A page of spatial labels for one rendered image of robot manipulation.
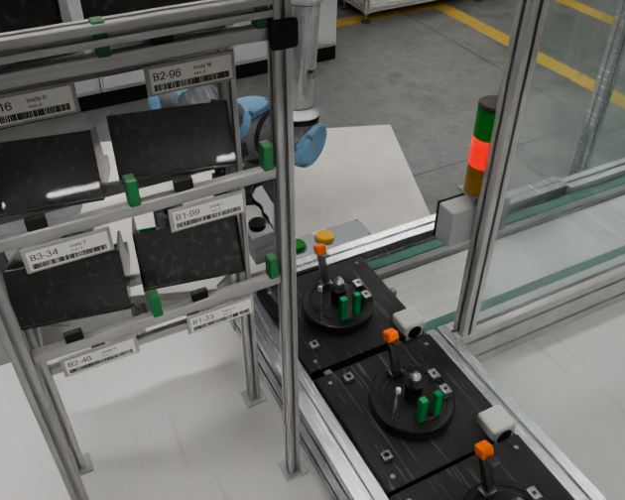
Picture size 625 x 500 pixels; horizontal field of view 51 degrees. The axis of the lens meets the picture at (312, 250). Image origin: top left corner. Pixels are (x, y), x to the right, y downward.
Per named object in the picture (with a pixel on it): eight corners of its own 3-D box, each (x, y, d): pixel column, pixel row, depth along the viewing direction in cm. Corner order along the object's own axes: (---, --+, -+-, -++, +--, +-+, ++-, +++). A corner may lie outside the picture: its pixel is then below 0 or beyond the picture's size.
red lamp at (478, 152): (461, 159, 105) (465, 132, 102) (486, 152, 107) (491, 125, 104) (481, 174, 102) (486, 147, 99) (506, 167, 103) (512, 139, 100)
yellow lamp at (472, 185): (456, 186, 108) (461, 160, 105) (481, 178, 110) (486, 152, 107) (475, 200, 105) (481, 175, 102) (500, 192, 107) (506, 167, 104)
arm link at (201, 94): (216, 74, 130) (192, 58, 123) (237, 120, 127) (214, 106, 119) (186, 96, 133) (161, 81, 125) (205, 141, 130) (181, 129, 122)
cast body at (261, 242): (242, 243, 121) (238, 215, 116) (264, 235, 122) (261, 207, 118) (260, 273, 116) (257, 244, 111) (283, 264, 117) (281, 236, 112)
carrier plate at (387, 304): (256, 297, 133) (256, 289, 131) (359, 262, 141) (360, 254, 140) (311, 380, 116) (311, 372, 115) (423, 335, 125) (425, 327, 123)
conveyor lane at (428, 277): (259, 328, 138) (256, 294, 132) (562, 220, 168) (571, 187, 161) (321, 431, 119) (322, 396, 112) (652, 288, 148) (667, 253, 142)
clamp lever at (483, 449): (477, 487, 95) (473, 443, 93) (488, 481, 96) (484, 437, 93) (494, 501, 92) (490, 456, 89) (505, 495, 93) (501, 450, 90)
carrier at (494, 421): (314, 386, 115) (314, 337, 107) (428, 340, 124) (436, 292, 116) (388, 501, 98) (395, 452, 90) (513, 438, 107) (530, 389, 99)
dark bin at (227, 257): (139, 243, 108) (130, 199, 106) (217, 229, 111) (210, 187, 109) (143, 292, 82) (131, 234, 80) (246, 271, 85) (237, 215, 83)
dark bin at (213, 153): (121, 160, 98) (111, 110, 96) (208, 147, 101) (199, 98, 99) (119, 184, 72) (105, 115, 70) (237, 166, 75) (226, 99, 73)
